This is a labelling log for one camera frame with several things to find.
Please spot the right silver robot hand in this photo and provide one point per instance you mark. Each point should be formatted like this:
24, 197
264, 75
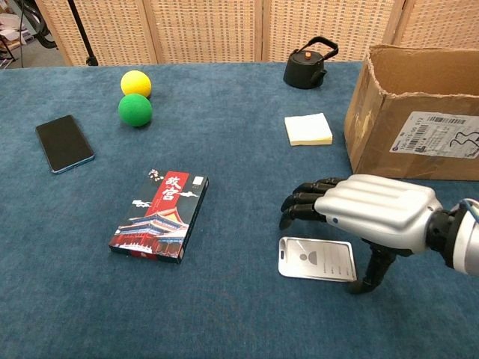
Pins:
374, 209

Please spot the white ID card holder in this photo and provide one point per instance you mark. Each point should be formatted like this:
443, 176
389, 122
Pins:
317, 260

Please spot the brown cardboard box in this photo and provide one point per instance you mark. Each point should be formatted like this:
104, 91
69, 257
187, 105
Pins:
381, 142

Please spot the dark red palace print box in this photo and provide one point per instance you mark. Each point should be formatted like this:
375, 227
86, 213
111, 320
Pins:
161, 220

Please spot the pale yellow sticky note pad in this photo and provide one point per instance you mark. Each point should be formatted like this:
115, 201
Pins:
307, 127

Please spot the black cast iron teapot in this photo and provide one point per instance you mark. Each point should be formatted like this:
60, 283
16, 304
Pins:
301, 71

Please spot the woven wicker folding screen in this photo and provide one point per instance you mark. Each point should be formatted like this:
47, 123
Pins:
206, 30

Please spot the green foam ball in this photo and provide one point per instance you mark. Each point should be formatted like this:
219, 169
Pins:
135, 110

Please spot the yellow foam ball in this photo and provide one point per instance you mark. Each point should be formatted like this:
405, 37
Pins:
135, 83

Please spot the blue carpet table cover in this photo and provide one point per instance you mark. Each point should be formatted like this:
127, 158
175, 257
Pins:
75, 299

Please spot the black smartphone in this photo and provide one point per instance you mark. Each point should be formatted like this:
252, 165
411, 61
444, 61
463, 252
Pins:
64, 144

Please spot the black tripod stand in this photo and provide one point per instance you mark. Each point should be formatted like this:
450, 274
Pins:
90, 60

